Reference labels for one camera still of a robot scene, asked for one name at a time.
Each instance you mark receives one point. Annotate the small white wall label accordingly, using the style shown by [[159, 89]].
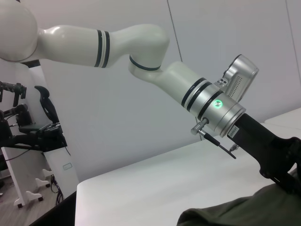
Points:
[[67, 166]]

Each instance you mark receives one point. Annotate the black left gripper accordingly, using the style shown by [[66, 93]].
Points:
[[258, 146]]

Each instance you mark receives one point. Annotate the dark green FREE t-shirt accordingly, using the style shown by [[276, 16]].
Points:
[[247, 209]]

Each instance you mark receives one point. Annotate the white partition stand with feet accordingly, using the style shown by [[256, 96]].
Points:
[[14, 179]]

